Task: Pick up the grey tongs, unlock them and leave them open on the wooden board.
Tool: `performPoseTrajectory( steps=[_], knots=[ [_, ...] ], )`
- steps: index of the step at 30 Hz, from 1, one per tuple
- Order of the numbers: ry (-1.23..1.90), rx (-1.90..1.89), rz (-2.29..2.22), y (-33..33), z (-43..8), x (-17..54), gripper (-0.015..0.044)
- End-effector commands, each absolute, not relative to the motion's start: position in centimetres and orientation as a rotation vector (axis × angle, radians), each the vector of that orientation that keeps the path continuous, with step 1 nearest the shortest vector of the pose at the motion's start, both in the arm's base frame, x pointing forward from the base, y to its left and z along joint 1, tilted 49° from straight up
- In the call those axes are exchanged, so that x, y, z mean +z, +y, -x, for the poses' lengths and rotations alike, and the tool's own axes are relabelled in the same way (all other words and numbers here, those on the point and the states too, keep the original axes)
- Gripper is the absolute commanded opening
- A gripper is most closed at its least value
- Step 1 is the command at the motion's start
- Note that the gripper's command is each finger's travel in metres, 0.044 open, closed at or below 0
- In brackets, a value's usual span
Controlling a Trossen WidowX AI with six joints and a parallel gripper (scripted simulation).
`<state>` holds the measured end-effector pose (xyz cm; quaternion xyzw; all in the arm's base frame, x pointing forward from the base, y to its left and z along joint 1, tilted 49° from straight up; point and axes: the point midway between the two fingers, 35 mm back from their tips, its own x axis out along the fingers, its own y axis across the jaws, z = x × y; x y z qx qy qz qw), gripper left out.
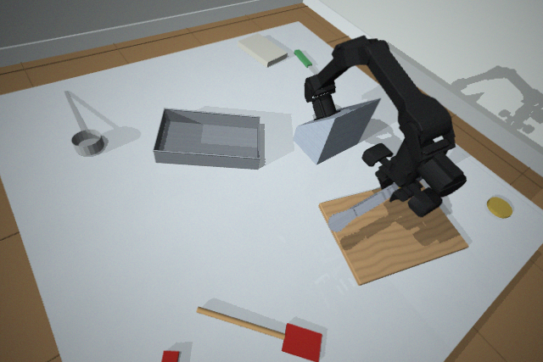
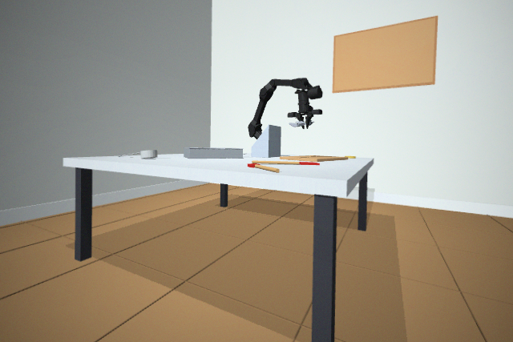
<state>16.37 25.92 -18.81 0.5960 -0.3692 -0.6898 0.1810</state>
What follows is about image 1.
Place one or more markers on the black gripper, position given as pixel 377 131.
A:
pixel 394 171

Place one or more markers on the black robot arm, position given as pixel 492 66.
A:
pixel 421 117

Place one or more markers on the yellow flat disc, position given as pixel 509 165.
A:
pixel 499 208

